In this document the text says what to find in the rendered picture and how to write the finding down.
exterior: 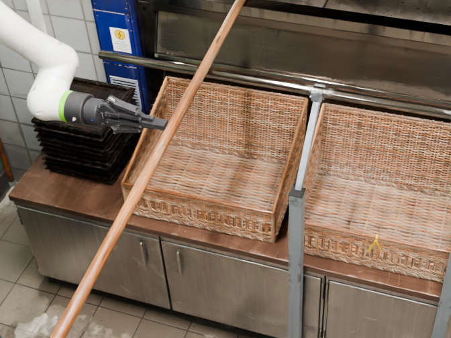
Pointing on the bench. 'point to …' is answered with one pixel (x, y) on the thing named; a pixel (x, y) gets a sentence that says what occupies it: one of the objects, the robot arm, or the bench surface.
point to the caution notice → (120, 39)
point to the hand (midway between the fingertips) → (154, 123)
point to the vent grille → (128, 86)
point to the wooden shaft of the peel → (70, 314)
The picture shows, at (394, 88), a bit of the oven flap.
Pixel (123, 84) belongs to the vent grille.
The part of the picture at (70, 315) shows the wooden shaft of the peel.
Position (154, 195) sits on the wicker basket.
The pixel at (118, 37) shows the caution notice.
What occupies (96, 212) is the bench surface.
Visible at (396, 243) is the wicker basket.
